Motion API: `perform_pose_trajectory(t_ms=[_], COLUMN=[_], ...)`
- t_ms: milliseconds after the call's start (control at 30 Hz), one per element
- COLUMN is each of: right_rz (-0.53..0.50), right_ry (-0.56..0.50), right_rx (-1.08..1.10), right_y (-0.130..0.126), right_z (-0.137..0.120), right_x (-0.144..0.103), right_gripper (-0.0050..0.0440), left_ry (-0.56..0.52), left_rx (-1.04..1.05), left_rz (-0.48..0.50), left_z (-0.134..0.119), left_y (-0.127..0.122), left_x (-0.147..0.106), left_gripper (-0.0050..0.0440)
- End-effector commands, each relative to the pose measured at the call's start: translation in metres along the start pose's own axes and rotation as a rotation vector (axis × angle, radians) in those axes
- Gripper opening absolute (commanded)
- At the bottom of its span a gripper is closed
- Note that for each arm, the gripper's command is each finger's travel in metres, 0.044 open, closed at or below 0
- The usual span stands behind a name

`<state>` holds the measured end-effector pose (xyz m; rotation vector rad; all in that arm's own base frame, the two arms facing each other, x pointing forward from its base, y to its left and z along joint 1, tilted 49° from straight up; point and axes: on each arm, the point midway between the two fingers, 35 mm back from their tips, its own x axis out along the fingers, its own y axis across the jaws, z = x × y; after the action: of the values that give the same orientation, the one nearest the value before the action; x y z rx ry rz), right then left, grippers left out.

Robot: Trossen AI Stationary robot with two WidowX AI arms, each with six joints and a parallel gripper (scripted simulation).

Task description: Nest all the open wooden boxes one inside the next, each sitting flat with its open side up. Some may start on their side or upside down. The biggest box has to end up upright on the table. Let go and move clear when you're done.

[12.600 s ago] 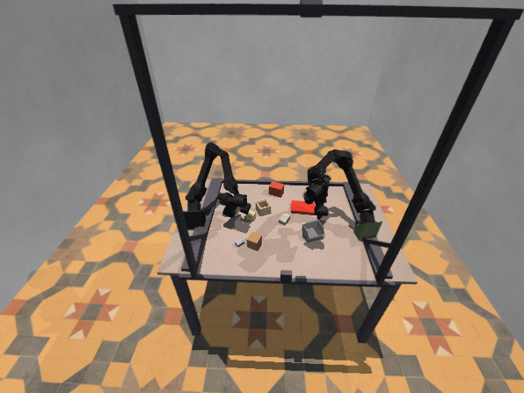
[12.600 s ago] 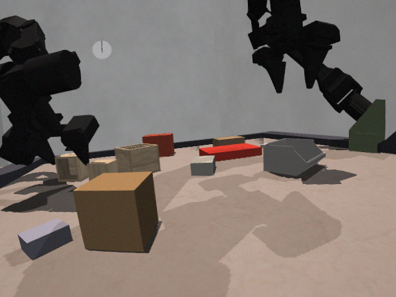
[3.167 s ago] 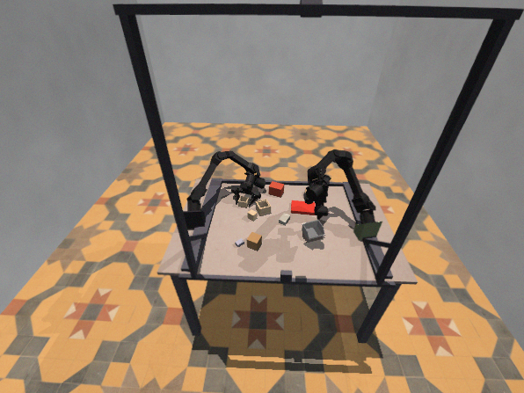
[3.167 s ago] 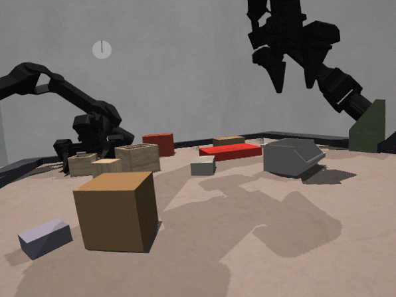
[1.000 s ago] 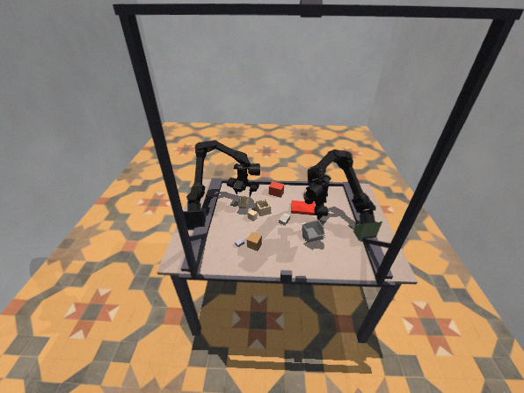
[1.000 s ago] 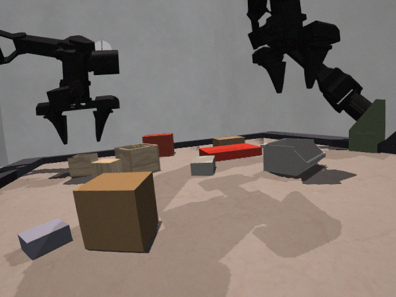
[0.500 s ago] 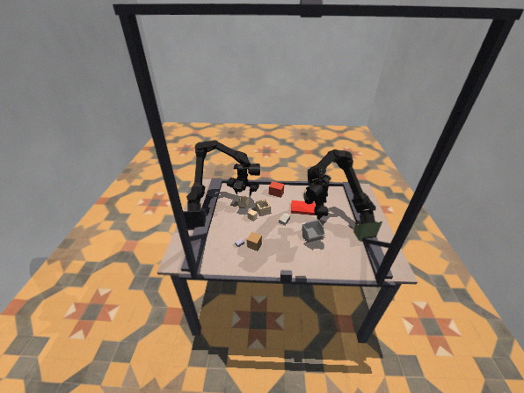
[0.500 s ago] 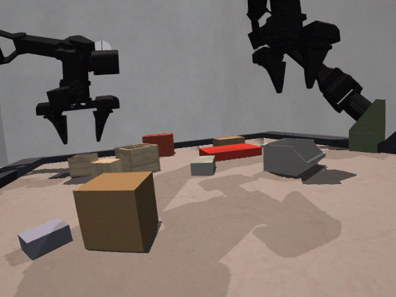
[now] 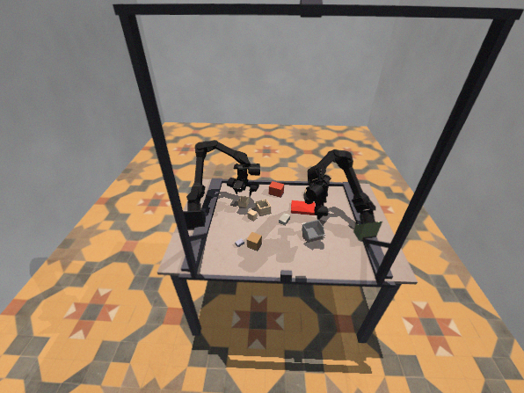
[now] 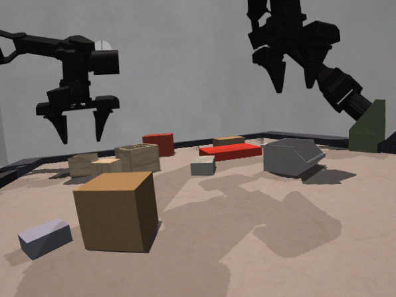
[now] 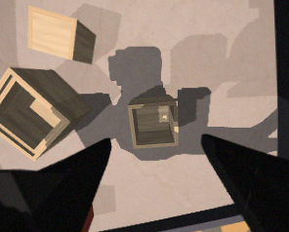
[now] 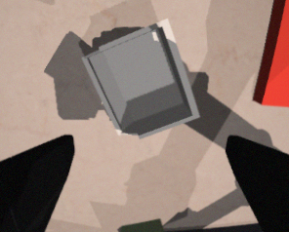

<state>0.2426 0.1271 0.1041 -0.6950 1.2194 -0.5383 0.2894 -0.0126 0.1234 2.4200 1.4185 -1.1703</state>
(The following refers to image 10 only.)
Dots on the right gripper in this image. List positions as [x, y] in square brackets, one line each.
[320, 35]

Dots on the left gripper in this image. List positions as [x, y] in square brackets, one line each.
[104, 106]

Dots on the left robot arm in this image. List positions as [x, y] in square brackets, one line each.
[74, 52]

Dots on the black metal overhead frame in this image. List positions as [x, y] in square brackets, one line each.
[391, 140]

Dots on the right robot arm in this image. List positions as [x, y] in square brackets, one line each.
[332, 82]

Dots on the orange-red cube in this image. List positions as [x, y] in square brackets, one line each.
[165, 142]

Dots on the red flat block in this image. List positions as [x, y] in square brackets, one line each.
[231, 151]

